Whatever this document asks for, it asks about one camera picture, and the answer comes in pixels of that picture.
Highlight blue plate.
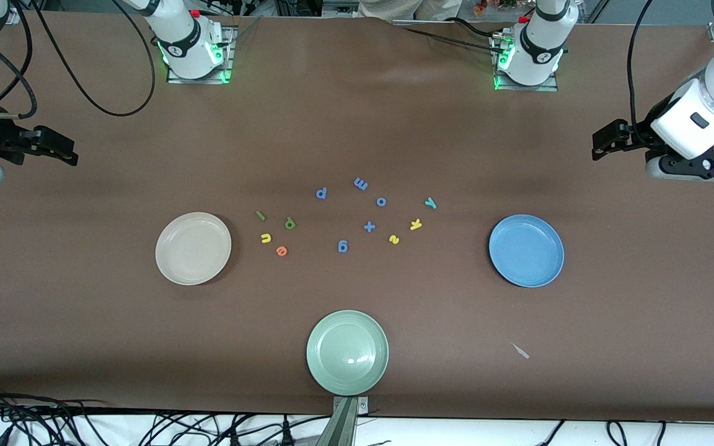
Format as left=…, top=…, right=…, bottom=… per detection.
left=488, top=214, right=565, bottom=288

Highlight brown table cover sheet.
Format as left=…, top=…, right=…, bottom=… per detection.
left=0, top=11, right=714, bottom=423

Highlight beige plate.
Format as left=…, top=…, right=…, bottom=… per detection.
left=156, top=212, right=232, bottom=286

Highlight person in beige trousers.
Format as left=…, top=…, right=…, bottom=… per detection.
left=357, top=0, right=463, bottom=22

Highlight green plate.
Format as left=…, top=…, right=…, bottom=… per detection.
left=306, top=310, right=390, bottom=396

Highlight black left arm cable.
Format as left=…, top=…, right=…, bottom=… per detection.
left=627, top=0, right=658, bottom=134

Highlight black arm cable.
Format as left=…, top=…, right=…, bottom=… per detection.
left=627, top=0, right=658, bottom=134
left=0, top=0, right=156, bottom=121

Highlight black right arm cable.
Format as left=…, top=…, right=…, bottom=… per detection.
left=0, top=0, right=156, bottom=121

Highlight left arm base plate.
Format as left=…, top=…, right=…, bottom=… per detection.
left=493, top=34, right=559, bottom=92

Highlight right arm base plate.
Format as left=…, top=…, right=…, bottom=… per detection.
left=165, top=25, right=234, bottom=84

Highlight thin black table cable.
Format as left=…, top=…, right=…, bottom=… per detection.
left=394, top=22, right=500, bottom=53

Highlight grey metal camera post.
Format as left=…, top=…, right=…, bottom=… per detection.
left=317, top=396, right=370, bottom=446

